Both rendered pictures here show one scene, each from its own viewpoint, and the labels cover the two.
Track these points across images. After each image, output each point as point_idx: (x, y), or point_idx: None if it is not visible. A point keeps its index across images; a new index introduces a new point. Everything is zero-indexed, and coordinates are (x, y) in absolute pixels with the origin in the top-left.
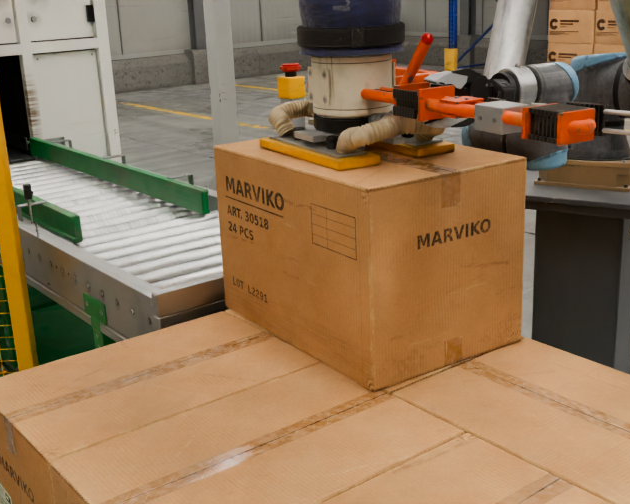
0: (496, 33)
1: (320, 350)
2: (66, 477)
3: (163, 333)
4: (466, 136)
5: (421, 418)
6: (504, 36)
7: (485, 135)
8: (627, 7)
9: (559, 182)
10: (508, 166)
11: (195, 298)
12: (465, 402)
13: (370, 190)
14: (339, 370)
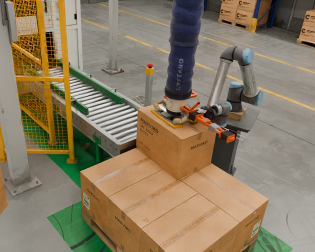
0: (213, 90)
1: (163, 166)
2: (113, 202)
3: (122, 155)
4: None
5: (188, 188)
6: (215, 91)
7: None
8: (246, 82)
9: None
10: None
11: (128, 144)
12: (198, 184)
13: (182, 139)
14: (168, 172)
